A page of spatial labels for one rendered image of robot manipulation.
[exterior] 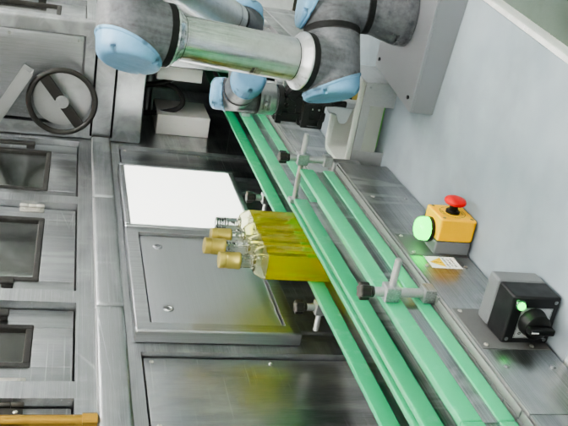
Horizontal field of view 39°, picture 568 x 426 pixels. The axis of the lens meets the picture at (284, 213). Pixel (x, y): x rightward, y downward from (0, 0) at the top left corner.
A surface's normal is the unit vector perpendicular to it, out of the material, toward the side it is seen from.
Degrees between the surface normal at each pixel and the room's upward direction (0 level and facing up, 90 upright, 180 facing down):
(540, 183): 0
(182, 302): 90
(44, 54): 90
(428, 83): 90
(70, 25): 90
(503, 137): 0
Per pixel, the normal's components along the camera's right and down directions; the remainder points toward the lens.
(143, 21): 0.48, -0.11
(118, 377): 0.17, -0.91
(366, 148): 0.22, 0.42
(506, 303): -0.96, -0.07
